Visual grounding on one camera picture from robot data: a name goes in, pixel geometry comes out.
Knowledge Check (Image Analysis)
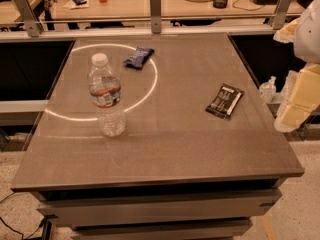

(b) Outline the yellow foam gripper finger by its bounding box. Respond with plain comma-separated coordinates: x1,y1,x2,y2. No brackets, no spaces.
273,18,299,43
274,63,320,132

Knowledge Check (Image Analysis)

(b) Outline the black rxbar chocolate wrapper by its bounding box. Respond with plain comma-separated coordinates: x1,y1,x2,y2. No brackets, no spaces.
205,83,244,120

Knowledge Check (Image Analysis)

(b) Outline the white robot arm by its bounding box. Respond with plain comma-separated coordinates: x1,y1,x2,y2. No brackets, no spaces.
274,0,320,132

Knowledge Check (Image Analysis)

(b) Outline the blue rxbar blueberry wrapper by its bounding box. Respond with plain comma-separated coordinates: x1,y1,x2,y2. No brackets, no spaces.
124,47,154,70

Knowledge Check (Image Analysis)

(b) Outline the small clear bottle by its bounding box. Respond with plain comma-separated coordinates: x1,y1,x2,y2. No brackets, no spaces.
259,76,276,103

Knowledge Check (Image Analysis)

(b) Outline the black mesh pen cup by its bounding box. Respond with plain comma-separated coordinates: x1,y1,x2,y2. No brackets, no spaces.
213,0,228,9

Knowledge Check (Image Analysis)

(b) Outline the clear plastic water bottle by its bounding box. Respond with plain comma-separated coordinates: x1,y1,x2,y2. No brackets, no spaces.
88,53,126,137

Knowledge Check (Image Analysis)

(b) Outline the grey table drawer base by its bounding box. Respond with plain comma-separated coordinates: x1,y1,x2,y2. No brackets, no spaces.
31,178,288,240

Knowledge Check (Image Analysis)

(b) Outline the right metal bracket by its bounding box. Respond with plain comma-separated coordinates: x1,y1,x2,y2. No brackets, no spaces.
270,0,292,30

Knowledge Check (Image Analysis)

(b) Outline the metal bracket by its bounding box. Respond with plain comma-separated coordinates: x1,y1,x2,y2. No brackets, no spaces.
13,0,42,37
270,0,292,30
150,0,161,34

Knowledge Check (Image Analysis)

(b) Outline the black cable on desk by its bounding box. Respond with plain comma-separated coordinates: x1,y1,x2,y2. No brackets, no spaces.
231,0,266,12

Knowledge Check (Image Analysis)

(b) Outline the middle metal bracket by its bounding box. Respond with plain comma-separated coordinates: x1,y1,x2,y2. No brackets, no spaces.
150,0,161,34

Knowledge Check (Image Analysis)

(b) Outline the left metal bracket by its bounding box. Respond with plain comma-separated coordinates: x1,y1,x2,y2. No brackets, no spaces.
13,0,42,37

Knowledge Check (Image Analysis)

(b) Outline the black floor cable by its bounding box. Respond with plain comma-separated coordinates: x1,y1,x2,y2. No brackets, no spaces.
0,192,46,240

